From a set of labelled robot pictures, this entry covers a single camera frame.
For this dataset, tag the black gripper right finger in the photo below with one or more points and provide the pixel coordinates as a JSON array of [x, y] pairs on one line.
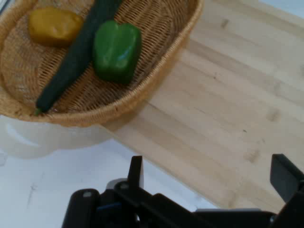
[[285, 175]]

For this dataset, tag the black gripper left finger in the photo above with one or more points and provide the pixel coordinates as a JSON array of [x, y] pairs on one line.
[[135, 171]]

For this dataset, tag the dark green cucumber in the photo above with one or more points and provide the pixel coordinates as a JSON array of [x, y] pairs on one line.
[[78, 57]]

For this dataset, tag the bamboo cutting board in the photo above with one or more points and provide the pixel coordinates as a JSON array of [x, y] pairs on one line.
[[225, 107]]

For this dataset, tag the green bell pepper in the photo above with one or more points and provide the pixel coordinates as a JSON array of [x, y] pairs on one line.
[[116, 51]]

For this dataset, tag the oval wicker basket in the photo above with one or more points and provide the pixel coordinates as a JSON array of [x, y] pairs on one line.
[[156, 47]]

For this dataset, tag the yellow bell pepper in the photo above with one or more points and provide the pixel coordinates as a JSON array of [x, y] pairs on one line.
[[53, 26]]

